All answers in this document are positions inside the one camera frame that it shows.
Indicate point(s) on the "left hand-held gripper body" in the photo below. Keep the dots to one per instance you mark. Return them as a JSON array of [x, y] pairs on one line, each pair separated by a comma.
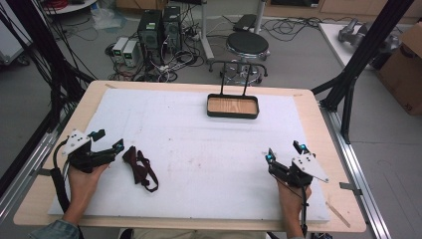
[[81, 156]]

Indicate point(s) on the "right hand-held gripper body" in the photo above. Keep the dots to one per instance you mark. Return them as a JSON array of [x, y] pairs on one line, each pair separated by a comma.
[[303, 169]]

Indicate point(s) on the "person's left hand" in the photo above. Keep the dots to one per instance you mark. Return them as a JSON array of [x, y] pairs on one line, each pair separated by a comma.
[[83, 184]]

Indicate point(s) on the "person's right hand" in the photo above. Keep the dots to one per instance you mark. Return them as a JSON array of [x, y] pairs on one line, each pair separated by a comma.
[[292, 199]]

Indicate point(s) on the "thin wooden stick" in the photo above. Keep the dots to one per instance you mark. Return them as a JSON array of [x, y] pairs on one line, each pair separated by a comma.
[[338, 214]]

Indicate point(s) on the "black tray with wooden bottom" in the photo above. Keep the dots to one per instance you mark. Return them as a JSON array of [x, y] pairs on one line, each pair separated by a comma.
[[232, 106]]

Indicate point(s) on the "white foam mat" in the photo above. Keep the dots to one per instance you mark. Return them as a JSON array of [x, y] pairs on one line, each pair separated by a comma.
[[199, 159]]

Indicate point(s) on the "white power supply unit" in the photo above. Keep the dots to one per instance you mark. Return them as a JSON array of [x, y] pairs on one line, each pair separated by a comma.
[[130, 53], [119, 49]]

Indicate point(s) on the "white floor board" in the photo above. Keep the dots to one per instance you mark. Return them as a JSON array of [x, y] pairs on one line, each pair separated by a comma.
[[341, 45]]

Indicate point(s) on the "black round stool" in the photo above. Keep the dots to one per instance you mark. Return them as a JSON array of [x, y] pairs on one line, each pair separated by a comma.
[[247, 46]]

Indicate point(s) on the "black computer tower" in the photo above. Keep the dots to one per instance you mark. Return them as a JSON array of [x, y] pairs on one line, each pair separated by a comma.
[[172, 26], [150, 31]]

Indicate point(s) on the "clear plastic bag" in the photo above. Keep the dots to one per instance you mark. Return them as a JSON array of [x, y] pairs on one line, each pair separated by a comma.
[[106, 16]]

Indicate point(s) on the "grey machine part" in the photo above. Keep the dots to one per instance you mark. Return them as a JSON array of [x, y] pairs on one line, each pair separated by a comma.
[[353, 31]]

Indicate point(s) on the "brown cardboard box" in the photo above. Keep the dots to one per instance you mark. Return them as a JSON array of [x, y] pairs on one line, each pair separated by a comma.
[[403, 71]]

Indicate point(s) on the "white round table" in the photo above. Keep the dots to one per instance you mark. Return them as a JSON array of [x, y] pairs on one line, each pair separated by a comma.
[[68, 6]]

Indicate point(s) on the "black flat device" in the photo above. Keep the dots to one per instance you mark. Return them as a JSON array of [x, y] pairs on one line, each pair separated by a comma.
[[245, 22]]

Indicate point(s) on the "white table leg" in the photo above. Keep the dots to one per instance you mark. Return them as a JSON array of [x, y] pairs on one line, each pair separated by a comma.
[[205, 33]]

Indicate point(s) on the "grey metal bracket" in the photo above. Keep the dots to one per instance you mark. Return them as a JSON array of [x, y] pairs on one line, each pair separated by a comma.
[[350, 188]]

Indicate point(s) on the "aluminium rail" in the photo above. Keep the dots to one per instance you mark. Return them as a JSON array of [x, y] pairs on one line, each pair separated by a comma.
[[26, 172], [360, 172]]

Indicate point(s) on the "black metal frame strut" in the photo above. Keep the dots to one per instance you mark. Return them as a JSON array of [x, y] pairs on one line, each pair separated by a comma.
[[46, 56], [361, 56]]

